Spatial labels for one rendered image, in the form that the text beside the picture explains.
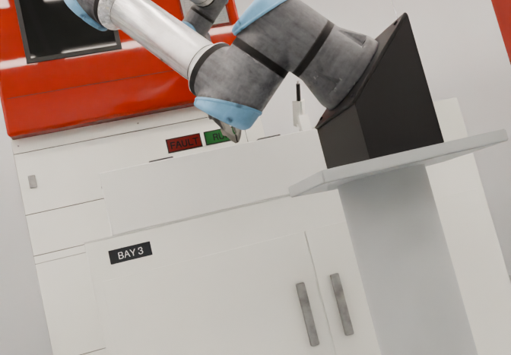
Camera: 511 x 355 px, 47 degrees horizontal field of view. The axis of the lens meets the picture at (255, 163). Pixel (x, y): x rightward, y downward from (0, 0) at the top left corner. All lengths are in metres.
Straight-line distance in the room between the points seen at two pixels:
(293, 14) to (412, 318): 0.55
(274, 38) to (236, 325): 0.63
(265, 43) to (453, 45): 3.28
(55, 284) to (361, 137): 1.23
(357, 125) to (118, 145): 1.14
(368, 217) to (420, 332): 0.20
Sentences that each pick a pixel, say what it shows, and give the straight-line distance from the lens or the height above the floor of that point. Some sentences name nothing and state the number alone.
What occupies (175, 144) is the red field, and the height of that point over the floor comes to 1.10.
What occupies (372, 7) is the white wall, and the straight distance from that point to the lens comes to 4.08.
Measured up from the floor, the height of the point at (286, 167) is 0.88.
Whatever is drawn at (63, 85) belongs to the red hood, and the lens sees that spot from 1.97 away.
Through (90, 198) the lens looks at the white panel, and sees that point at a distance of 1.94.
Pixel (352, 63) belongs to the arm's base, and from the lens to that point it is 1.03.
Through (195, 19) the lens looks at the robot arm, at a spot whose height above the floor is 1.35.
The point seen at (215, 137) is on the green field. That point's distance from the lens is 1.98.
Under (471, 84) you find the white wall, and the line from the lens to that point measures 4.22.
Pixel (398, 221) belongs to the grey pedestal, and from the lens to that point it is 1.00.
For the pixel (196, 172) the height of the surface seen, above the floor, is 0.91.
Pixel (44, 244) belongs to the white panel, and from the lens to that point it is 1.94.
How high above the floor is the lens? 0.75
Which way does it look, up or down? 7 degrees up
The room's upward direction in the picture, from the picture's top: 14 degrees counter-clockwise
